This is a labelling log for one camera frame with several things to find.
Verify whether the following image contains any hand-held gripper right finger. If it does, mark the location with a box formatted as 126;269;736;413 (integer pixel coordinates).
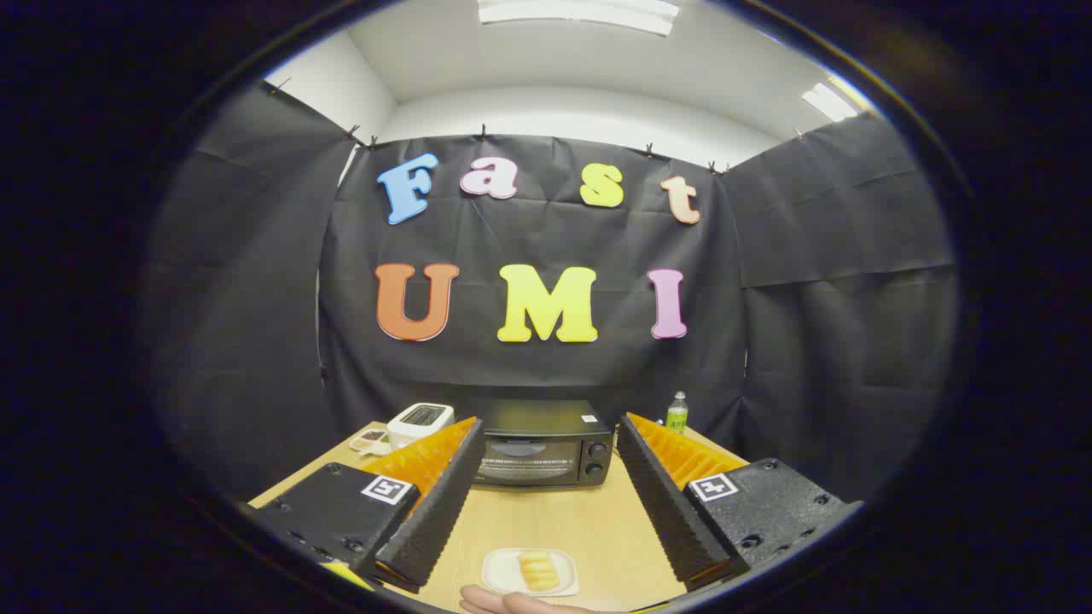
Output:
616;413;863;594

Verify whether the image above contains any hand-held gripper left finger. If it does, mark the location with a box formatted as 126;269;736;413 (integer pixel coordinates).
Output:
247;416;487;595

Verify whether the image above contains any yellow ridged bread roll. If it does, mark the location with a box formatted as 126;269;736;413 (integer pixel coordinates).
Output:
518;550;561;592

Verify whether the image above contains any black toaster oven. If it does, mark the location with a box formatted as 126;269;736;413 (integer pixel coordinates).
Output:
473;399;617;489

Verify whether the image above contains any white pop-up toaster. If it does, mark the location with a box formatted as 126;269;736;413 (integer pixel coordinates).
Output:
386;402;456;451

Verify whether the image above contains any white rectangular plate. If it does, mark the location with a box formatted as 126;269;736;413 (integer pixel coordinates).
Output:
480;547;581;598

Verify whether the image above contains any small ceiling light panel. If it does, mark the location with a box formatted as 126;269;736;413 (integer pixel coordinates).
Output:
800;81;861;123

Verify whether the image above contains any long ceiling light panel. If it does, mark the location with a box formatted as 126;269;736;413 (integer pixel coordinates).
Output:
476;0;681;37

